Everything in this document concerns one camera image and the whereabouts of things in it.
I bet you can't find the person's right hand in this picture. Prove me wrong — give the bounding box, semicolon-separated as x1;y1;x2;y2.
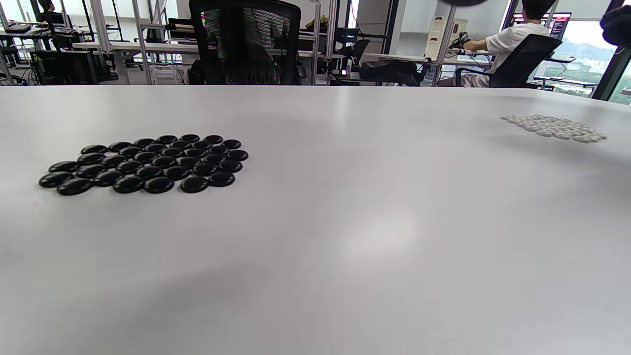
600;4;631;48

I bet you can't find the sorted white go stones group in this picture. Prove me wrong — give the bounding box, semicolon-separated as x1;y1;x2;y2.
500;114;608;144

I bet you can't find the sorted black go stones group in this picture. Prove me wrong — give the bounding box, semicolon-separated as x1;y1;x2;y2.
38;134;249;196

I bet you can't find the black desk chair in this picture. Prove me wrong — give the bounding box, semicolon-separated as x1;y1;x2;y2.
455;34;563;89

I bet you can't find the black mesh office chair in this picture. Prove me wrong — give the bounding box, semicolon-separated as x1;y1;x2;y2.
189;0;307;86

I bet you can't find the black computer tower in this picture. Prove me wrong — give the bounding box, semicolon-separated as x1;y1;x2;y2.
31;49;99;85

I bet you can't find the aluminium profile post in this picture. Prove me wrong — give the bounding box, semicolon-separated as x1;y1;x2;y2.
131;0;153;85

